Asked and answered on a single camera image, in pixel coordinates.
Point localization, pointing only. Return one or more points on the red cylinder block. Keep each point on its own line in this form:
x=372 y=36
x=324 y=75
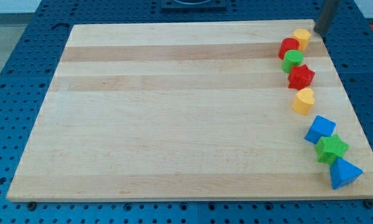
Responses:
x=287 y=44

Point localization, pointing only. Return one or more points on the light wooden board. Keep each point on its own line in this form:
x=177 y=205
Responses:
x=185 y=111

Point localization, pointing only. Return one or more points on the yellow heart block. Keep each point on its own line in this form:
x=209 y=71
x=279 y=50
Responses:
x=304 y=101

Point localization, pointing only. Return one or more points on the green cylinder block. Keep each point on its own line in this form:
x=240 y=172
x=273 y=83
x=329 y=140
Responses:
x=290 y=59

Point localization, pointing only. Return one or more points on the red star block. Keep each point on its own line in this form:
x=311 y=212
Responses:
x=300 y=77

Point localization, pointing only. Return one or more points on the blue cube block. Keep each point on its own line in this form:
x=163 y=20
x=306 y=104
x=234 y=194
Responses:
x=320 y=127

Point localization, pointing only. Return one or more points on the yellow hexagon block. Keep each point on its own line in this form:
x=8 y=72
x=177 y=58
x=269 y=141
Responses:
x=303 y=37

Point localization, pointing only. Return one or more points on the green star block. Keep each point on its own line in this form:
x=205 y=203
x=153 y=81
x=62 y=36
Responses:
x=329 y=149

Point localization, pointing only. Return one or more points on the blue triangle block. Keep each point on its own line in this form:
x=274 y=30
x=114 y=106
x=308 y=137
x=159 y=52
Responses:
x=343 y=173

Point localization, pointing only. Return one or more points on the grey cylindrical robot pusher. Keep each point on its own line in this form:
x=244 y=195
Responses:
x=326 y=16

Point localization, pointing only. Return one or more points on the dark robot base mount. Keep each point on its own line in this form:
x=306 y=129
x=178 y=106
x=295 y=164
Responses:
x=192 y=5

